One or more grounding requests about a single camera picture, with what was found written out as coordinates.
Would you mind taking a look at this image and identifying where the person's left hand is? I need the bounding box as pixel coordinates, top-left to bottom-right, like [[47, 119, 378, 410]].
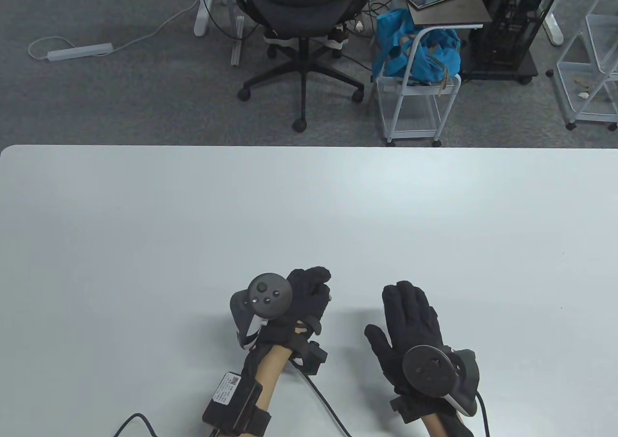
[[256, 266, 333, 355]]

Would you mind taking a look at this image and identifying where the person's right hand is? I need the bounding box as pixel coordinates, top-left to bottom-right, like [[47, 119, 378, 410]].
[[364, 281, 464, 421]]

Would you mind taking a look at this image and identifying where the black left forearm box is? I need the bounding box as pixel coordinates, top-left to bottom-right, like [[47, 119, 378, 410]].
[[202, 371, 264, 433]]

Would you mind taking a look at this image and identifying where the person's right forearm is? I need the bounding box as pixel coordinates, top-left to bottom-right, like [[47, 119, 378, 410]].
[[422, 415, 452, 437]]

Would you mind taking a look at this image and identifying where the person's left forearm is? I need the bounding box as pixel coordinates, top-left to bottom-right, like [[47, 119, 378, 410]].
[[253, 344, 294, 416]]

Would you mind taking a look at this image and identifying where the grey left hand controller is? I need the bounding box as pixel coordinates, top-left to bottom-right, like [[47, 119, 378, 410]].
[[229, 273, 294, 351]]

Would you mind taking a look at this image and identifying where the grey hand controller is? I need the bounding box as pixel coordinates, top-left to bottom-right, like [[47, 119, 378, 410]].
[[229, 273, 294, 351], [402, 345, 480, 416]]

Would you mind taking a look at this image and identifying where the grey right hand controller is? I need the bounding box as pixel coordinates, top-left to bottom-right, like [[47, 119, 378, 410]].
[[402, 345, 480, 416]]

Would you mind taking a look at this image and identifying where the black wheeled platform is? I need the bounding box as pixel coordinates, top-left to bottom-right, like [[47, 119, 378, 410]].
[[459, 51, 539, 85]]

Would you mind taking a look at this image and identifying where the blue bag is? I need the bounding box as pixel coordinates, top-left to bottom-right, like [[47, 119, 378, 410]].
[[372, 8, 463, 84]]

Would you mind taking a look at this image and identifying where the white rolling shelf cart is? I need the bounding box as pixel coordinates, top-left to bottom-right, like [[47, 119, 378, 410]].
[[547, 0, 618, 131]]

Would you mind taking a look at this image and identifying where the black mesh office chair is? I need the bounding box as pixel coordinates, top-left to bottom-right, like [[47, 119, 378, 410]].
[[233, 0, 373, 133]]

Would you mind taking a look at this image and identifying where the white desk leg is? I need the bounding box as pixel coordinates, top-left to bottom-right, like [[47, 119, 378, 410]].
[[193, 0, 217, 38]]

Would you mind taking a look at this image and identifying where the dark side table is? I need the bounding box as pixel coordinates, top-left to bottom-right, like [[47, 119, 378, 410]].
[[397, 0, 493, 29]]

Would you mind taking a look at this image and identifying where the black computer case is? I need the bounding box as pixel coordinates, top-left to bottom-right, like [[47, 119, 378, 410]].
[[471, 0, 568, 69]]

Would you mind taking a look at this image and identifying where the white desk foot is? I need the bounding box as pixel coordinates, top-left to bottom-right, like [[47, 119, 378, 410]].
[[543, 2, 564, 46]]

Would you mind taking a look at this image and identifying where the white power strip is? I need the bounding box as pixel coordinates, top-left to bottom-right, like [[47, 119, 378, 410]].
[[47, 42, 114, 62]]

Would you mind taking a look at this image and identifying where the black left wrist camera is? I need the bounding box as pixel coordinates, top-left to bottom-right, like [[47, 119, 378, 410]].
[[302, 341, 329, 376]]

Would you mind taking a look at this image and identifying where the black braided left cable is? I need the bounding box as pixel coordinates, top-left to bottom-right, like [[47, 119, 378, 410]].
[[240, 345, 264, 377]]

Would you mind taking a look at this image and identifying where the black braided cable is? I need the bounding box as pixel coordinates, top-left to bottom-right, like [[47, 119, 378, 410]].
[[442, 410, 476, 437], [240, 345, 264, 377]]

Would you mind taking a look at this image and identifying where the black camera cable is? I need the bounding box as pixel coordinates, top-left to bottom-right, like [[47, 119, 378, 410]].
[[292, 360, 352, 437]]

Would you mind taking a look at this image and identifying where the black braided right cable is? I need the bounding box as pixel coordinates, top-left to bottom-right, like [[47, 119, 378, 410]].
[[442, 410, 476, 437]]

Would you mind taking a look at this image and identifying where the thin black cable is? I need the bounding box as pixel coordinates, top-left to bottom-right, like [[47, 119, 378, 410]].
[[113, 413, 157, 437]]

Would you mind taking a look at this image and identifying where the white wire cart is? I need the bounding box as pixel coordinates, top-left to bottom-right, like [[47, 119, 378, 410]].
[[376, 24, 463, 147]]

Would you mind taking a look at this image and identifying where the white power strip cable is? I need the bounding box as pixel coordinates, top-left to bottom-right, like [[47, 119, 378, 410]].
[[28, 0, 201, 62]]

